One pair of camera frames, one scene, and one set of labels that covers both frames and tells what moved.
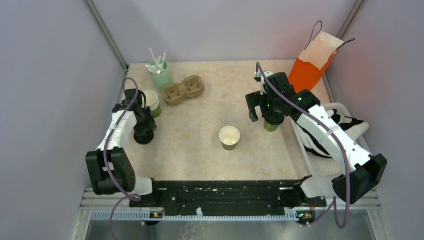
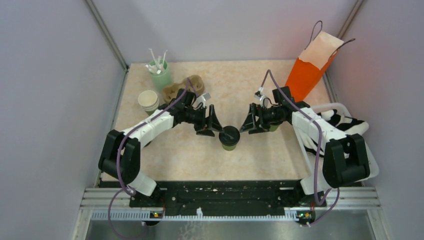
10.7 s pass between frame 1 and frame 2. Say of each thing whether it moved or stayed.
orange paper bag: stayed
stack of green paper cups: stayed
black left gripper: moved
